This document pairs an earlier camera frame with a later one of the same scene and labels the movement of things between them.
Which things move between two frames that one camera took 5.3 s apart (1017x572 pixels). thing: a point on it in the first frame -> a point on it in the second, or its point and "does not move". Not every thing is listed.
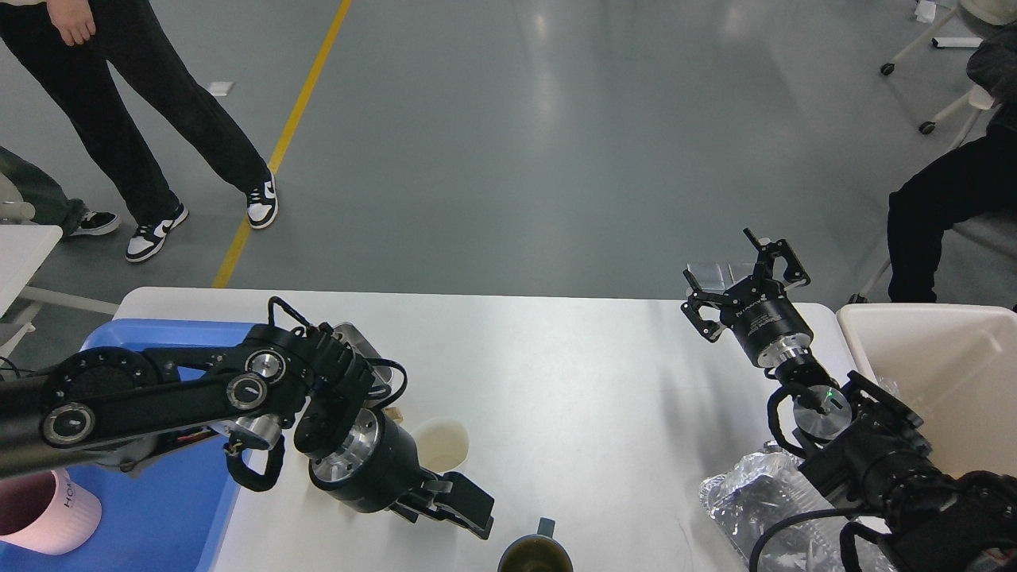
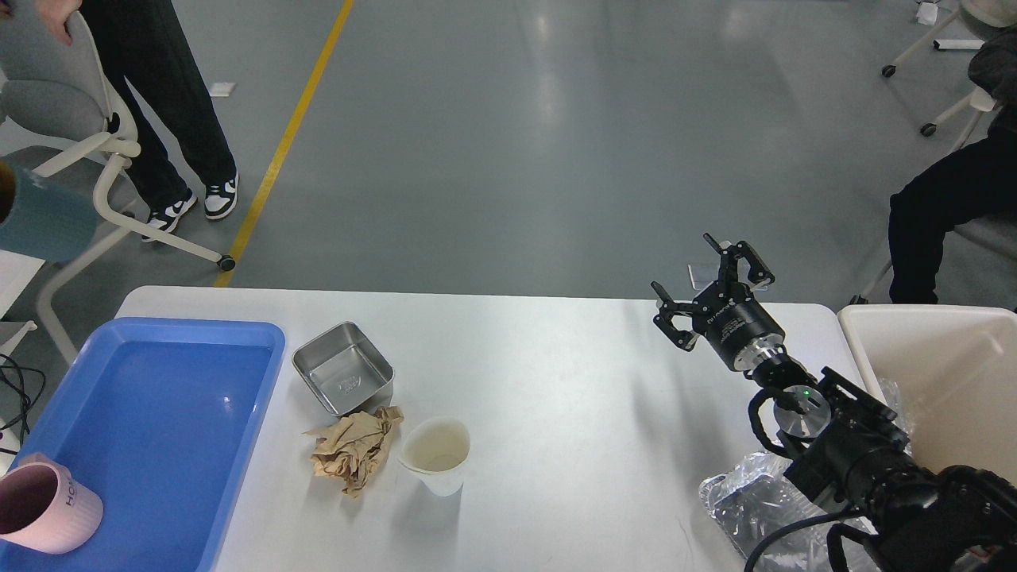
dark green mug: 539,552 -> 42,222
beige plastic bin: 954,365 does not move
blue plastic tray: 175,515 does not move
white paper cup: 442,444 does not move
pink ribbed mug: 48,512 does not move
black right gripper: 762,314 -> 736,326
